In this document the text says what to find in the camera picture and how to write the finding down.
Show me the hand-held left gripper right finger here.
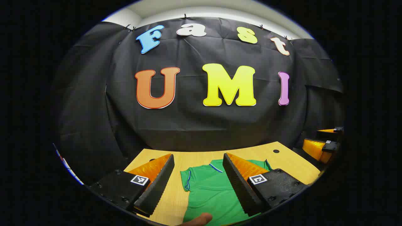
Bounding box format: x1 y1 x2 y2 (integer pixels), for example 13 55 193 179
222 153 310 218

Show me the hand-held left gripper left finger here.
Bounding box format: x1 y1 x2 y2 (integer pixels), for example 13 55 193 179
90 153 175 218

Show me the green T-shirt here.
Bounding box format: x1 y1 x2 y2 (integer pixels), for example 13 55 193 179
180 159 273 226

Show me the black backdrop cloth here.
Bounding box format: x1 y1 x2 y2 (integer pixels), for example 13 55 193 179
50 16 346 186

